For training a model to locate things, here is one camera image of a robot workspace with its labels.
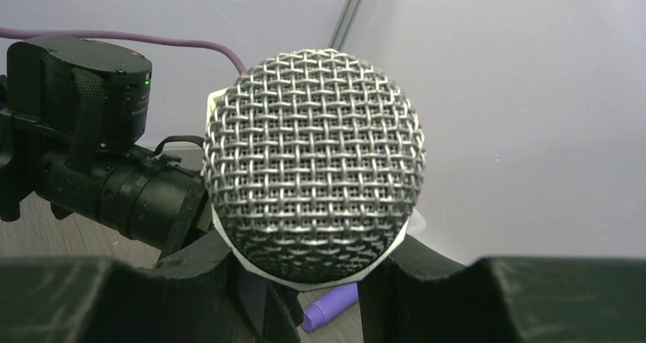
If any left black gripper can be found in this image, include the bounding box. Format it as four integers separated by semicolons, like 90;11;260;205
153;188;235;271

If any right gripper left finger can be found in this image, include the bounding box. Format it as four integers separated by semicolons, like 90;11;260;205
1;232;301;342

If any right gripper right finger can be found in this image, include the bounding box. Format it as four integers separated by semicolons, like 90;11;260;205
358;237;645;343

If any silver microphone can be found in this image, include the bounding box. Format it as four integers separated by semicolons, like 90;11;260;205
203;49;426;291

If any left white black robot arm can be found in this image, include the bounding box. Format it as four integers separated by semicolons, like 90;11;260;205
1;28;212;257

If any purple microphone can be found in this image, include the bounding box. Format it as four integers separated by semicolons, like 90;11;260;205
301;283;359;333

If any left aluminium frame post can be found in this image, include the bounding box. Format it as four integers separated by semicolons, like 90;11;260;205
328;0;363;51

